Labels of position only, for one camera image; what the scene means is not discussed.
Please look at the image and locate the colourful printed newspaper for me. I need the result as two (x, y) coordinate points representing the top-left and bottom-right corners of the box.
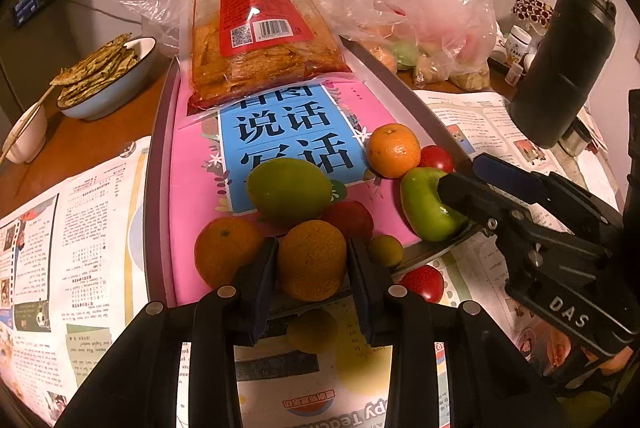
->
(0, 90), (631, 428)

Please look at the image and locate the small yellow-green fruit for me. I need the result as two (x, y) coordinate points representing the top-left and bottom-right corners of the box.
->
(287, 308), (340, 355)
(369, 235), (404, 269)

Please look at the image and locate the green jujube fruit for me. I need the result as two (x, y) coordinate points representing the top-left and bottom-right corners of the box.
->
(392, 42), (421, 69)
(399, 167), (470, 243)
(247, 158), (333, 226)

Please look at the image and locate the black thermos flask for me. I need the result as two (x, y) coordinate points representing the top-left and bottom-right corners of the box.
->
(509, 0), (617, 149)

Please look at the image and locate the small white bowl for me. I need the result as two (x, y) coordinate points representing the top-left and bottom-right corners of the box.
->
(2, 104), (48, 165)

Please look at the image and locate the white plastic jar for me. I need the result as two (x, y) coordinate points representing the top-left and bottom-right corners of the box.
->
(504, 26), (533, 64)

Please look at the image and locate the steel cup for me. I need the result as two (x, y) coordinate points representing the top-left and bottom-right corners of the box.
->
(557, 118), (593, 159)

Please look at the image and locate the stack of flat pancakes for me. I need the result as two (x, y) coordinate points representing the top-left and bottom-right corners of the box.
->
(50, 32), (141, 109)

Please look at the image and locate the cluster of tan round fruits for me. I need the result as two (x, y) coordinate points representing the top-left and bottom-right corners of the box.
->
(412, 52), (492, 91)

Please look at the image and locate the orange mandarin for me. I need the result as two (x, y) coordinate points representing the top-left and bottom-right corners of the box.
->
(276, 220), (348, 302)
(366, 123), (422, 179)
(367, 46), (399, 74)
(194, 217), (266, 289)

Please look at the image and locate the grey rectangular tray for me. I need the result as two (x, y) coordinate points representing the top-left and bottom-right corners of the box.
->
(144, 35), (483, 313)

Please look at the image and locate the blue enamel bowl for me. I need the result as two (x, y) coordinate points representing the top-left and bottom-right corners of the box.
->
(55, 36), (158, 121)

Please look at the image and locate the wooden chopstick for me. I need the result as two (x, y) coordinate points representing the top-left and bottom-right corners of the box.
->
(5, 85), (57, 149)
(0, 85), (56, 163)

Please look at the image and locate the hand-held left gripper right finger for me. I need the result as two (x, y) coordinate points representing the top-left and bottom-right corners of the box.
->
(346, 238), (561, 428)

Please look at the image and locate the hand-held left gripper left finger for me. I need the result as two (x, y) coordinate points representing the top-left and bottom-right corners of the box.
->
(55, 237), (280, 428)

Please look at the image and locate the white appliance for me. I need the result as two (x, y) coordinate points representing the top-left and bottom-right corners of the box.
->
(65, 0), (226, 73)

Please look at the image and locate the red dotted flower bunch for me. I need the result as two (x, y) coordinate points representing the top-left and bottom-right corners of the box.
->
(511, 0), (556, 28)

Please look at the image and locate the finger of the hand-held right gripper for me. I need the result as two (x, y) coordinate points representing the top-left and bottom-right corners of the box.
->
(471, 152), (567, 205)
(437, 172), (527, 239)

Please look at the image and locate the blue cardboard box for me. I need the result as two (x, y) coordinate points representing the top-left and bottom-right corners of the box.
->
(12, 0), (81, 28)

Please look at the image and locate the pink book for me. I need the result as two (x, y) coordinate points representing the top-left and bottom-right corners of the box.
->
(167, 78), (426, 303)

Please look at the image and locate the red cherry tomato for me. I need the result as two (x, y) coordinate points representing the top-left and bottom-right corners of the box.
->
(419, 145), (456, 173)
(400, 264), (445, 303)
(325, 200), (375, 253)

